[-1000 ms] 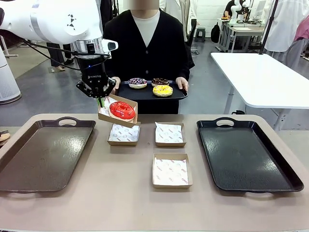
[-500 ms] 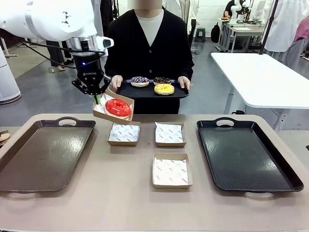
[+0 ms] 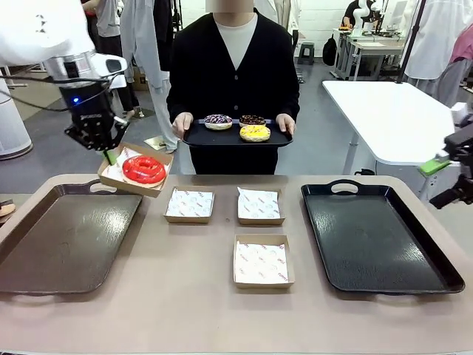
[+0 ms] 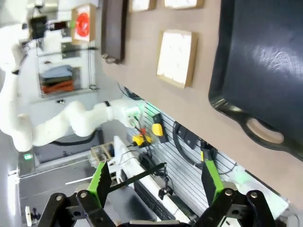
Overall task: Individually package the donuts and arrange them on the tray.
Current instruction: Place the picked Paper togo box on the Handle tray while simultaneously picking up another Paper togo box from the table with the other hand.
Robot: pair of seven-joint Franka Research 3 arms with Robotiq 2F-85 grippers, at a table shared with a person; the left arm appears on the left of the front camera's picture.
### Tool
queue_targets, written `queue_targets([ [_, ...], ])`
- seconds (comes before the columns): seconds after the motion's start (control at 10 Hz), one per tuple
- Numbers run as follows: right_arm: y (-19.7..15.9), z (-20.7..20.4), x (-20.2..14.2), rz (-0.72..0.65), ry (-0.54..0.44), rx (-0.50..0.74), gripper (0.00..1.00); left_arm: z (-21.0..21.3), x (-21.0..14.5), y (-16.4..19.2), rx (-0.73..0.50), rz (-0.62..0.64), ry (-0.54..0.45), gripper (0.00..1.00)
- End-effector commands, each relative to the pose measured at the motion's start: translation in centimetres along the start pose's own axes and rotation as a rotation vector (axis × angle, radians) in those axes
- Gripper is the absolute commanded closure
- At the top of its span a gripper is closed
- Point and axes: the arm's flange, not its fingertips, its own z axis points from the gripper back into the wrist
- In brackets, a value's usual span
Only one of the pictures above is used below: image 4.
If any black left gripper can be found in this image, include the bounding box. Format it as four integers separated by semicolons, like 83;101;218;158
28;15;77;40

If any blue-grey folded cloth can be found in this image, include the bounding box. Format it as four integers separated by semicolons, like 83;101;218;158
39;65;73;80

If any thin black rod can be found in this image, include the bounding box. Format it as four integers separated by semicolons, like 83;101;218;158
110;162;166;190

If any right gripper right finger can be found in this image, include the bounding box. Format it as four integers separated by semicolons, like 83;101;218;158
195;160;276;227

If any orange folded cloth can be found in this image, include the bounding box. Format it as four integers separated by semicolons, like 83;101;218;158
42;80;74;94

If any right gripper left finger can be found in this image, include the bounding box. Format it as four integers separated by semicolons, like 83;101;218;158
40;160;116;227

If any yellow box red button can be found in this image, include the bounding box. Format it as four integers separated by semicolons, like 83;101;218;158
132;129;152;146

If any glass shelf cabinet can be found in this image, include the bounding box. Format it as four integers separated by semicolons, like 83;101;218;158
35;40;100;99

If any brown plastic tray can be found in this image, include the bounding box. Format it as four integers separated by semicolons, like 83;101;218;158
100;0;130;64

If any black plastic tray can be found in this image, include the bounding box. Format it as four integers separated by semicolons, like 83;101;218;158
208;0;303;163

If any small wooden crate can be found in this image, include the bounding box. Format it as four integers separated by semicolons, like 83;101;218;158
91;141;114;166

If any red glazed donut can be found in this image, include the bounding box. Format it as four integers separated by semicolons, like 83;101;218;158
76;13;90;37

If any slatted aluminium panel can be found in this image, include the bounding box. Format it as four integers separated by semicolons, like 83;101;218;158
142;101;247;213

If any grey drawer panel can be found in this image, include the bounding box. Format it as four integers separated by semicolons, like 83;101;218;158
62;51;82;59
61;42;82;52

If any dark green folded cloth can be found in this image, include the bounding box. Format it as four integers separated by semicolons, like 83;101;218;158
41;77;73;87

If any long white panel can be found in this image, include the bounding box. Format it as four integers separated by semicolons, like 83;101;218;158
113;136;183;220

